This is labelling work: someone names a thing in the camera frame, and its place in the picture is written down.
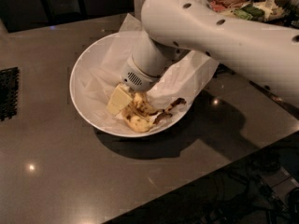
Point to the white gripper with vent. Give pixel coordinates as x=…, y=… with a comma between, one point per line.
x=135, y=76

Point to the spotted yellow banana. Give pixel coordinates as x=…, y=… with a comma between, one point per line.
x=142, y=107
x=137, y=120

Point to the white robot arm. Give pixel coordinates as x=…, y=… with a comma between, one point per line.
x=265, y=54

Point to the white bowl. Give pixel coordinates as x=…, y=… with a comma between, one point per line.
x=98, y=71

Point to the white paper liner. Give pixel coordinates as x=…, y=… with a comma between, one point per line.
x=202, y=68

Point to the dark appliance in background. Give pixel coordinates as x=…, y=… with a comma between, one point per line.
x=64, y=11

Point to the black mesh mat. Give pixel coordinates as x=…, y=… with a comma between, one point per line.
x=9, y=85

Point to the black wire tea rack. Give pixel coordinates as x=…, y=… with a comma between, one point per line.
x=277, y=12

